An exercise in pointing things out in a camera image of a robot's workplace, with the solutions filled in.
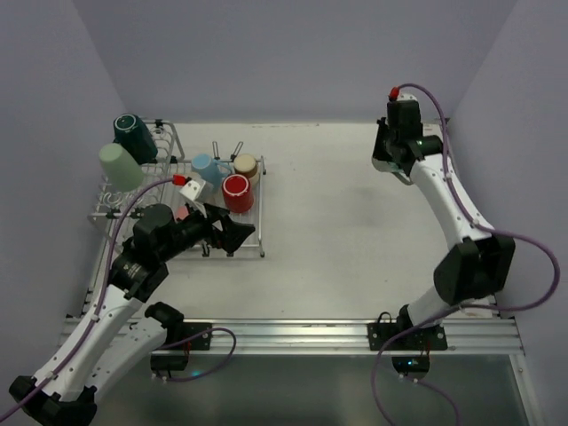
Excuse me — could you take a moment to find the red mug black handle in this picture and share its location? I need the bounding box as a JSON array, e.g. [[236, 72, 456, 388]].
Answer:
[[221, 174, 254, 214]]

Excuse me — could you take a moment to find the light blue mug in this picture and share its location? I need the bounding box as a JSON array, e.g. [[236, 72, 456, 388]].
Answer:
[[191, 154, 233, 192]]

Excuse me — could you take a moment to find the pale green mug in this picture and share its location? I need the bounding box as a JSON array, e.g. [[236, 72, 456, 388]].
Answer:
[[372, 157, 414, 186]]

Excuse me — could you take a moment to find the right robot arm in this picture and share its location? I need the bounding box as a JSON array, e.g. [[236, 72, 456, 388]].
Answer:
[[372, 94, 516, 330]]

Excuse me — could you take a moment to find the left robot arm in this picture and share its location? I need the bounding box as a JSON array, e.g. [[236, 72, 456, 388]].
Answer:
[[9, 204, 256, 425]]

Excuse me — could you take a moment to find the pink cup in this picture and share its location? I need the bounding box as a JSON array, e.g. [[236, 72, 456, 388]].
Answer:
[[175, 204, 194, 222]]

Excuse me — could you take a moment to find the light green tumbler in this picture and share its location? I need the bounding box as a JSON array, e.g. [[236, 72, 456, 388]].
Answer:
[[99, 143, 145, 193]]

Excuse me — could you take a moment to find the dark green mug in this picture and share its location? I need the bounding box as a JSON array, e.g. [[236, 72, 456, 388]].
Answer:
[[113, 114, 158, 165]]

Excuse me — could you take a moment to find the left black controller box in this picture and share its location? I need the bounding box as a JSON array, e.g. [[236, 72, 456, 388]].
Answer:
[[150, 355, 188, 375]]

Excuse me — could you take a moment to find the black controller box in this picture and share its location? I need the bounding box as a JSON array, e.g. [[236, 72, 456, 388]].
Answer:
[[391, 355, 430, 380], [150, 355, 188, 375]]

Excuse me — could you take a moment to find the right black controller box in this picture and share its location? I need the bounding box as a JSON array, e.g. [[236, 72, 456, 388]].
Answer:
[[391, 355, 430, 380]]

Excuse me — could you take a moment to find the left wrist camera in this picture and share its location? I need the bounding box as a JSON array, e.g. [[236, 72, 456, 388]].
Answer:
[[179, 177, 211, 216]]

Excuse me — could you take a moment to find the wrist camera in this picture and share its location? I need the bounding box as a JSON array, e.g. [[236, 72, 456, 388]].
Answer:
[[179, 177, 211, 216], [397, 91, 418, 102]]

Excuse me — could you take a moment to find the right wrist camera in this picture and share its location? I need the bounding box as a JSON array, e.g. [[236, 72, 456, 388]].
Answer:
[[397, 91, 418, 102]]

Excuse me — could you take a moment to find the metal wire dish rack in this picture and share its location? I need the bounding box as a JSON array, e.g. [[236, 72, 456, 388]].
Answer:
[[88, 118, 264, 256]]

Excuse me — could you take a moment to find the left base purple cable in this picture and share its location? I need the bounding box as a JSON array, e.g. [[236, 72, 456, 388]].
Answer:
[[154, 323, 239, 383]]

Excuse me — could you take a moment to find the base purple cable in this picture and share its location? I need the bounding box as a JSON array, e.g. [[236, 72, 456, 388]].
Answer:
[[370, 301, 466, 426], [154, 323, 239, 383]]

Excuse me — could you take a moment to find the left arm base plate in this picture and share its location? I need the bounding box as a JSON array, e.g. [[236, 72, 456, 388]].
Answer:
[[162, 321, 212, 352]]

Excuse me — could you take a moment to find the aluminium mounting rail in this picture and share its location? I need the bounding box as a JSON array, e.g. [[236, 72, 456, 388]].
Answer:
[[58, 315, 525, 357]]

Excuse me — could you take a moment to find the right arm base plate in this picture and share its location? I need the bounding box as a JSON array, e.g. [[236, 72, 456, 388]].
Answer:
[[367, 322, 448, 351]]

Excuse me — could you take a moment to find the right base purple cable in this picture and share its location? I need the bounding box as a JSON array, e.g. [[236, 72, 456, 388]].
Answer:
[[370, 301, 466, 426]]

